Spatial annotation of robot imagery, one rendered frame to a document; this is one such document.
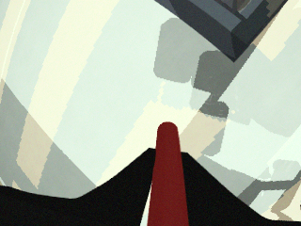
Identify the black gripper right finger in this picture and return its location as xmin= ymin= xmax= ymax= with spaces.
xmin=181 ymin=152 xmax=301 ymax=226

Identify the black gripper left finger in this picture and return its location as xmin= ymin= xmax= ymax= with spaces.
xmin=0 ymin=148 xmax=155 ymax=226

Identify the dark red peg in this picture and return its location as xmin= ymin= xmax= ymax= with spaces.
xmin=147 ymin=121 xmax=189 ymax=226

